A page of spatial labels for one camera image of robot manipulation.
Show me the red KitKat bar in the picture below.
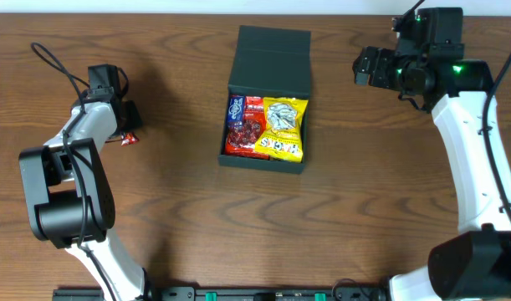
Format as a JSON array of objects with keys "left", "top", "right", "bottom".
[{"left": 106, "top": 132, "right": 140, "bottom": 146}]

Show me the dark green gift box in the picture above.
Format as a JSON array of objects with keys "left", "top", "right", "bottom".
[{"left": 217, "top": 25, "right": 312, "bottom": 174}]

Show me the blue Eclipse mints box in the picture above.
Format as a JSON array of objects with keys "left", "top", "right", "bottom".
[{"left": 227, "top": 95, "right": 246, "bottom": 128}]

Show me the red Hacks candy bag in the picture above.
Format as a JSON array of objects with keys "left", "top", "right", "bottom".
[{"left": 224, "top": 96, "right": 269, "bottom": 160}]

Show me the yellow Hacks candy bag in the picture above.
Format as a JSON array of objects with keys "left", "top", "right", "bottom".
[{"left": 254, "top": 97, "right": 309, "bottom": 163}]

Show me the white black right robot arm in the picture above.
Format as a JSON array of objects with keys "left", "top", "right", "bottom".
[{"left": 352, "top": 4, "right": 511, "bottom": 300}]

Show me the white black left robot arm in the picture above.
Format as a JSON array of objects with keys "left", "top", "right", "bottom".
[{"left": 18, "top": 87, "right": 157, "bottom": 300}]

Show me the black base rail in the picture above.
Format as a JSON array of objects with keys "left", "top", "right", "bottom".
[{"left": 51, "top": 285, "right": 390, "bottom": 301}]

